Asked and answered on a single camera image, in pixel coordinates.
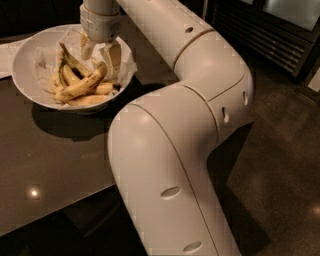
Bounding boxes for white bowl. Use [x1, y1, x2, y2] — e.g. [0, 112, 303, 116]
[11, 23, 137, 116]

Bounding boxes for white paper sheet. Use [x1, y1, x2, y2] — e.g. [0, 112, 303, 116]
[0, 39, 26, 79]

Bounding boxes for dark cabinet fronts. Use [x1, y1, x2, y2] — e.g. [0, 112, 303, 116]
[0, 0, 83, 37]

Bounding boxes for white paper bowl liner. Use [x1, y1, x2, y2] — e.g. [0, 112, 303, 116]
[32, 25, 137, 113]

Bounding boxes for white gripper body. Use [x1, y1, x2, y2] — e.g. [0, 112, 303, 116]
[80, 3, 121, 43]

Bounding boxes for yellow banana bunch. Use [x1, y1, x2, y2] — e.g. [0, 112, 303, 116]
[51, 43, 121, 106]

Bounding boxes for dark refrigerator with vent grille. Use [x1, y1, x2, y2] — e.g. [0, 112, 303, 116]
[210, 0, 320, 81]

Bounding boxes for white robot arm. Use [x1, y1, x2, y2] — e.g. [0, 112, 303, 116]
[80, 0, 253, 256]

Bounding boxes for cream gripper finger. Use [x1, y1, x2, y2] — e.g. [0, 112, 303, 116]
[80, 32, 96, 60]
[100, 40, 121, 80]

